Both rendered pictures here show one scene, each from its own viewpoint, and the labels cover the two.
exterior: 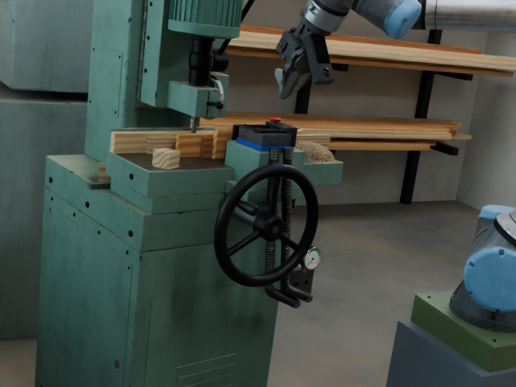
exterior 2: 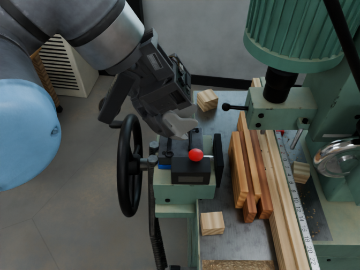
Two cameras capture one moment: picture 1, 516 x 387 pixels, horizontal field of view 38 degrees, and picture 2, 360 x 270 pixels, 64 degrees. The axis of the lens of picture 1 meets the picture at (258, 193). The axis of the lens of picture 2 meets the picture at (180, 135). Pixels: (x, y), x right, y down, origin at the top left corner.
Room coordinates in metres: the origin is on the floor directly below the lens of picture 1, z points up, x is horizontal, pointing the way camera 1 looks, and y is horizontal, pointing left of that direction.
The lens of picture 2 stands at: (1.99, -0.31, 1.49)
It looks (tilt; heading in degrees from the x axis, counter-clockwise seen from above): 50 degrees down; 129
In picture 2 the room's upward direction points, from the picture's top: straight up
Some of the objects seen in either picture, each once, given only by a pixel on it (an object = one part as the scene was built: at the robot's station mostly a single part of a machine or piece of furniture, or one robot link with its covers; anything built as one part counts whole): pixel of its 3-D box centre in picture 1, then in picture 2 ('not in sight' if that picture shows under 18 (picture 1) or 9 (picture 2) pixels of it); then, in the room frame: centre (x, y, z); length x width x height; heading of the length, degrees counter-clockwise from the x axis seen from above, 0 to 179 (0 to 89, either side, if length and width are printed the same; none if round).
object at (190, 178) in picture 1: (241, 172); (217, 179); (1.82, 0.05, 0.87); 0.61 x 0.30 x 0.06; 129
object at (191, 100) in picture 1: (193, 101); (278, 111); (1.87, 0.19, 1.03); 0.14 x 0.07 x 0.09; 39
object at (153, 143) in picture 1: (246, 143); (272, 202); (1.96, 0.05, 0.92); 0.60 x 0.02 x 0.04; 129
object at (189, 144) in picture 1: (217, 144); (247, 155); (1.85, 0.12, 0.93); 0.24 x 0.01 x 0.06; 129
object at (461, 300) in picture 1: (492, 296); not in sight; (1.71, -0.60, 0.67); 0.19 x 0.19 x 0.10
